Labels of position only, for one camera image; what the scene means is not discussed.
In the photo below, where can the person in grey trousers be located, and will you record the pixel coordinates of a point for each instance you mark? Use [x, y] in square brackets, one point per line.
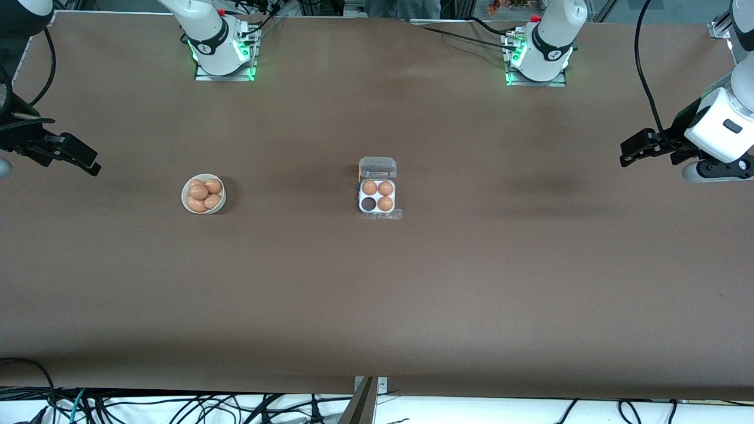
[400, 8]

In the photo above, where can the clear tape strip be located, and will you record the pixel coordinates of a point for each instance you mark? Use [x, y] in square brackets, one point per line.
[394, 215]

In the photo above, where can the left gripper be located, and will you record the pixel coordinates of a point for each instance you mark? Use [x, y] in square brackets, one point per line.
[675, 137]

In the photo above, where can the brown table cover sheet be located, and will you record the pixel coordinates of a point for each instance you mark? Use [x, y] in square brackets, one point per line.
[377, 294]

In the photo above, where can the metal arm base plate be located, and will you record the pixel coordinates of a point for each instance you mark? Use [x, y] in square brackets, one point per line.
[203, 76]
[512, 81]

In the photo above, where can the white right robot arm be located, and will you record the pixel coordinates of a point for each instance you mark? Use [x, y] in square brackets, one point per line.
[206, 23]

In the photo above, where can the dark camera mount post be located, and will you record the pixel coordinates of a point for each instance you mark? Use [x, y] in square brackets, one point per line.
[360, 409]

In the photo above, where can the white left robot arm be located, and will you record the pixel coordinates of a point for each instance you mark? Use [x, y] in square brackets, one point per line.
[554, 35]

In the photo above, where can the metal table edge bracket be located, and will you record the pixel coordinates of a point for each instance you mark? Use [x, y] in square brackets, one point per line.
[383, 386]

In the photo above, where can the orange background items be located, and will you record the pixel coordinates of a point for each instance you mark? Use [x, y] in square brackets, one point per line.
[506, 6]

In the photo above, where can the clear plastic egg box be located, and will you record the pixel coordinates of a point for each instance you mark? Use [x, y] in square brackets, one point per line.
[377, 168]

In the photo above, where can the metal table corner bracket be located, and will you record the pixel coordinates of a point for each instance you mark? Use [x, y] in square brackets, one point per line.
[720, 29]

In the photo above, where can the white round bowl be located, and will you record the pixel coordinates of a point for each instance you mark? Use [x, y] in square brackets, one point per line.
[185, 195]

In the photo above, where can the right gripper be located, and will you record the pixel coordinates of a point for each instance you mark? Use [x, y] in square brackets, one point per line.
[16, 140]

